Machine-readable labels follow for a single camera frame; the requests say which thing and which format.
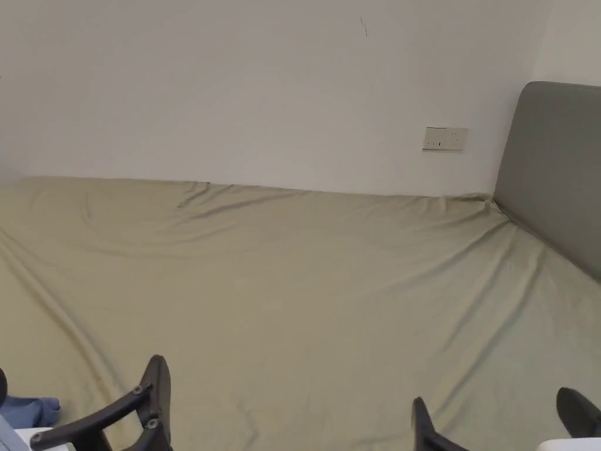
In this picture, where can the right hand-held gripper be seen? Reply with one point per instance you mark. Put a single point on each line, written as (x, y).
(570, 446)

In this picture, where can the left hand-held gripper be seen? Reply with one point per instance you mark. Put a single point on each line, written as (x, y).
(51, 447)

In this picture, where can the blue garment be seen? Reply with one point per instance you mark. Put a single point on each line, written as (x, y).
(37, 409)

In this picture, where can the bed with beige sheet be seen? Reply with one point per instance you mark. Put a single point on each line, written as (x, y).
(300, 300)

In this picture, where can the grey padded headboard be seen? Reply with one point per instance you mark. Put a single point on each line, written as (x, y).
(554, 178)

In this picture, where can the white wall socket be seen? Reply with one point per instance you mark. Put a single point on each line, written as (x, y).
(445, 139)

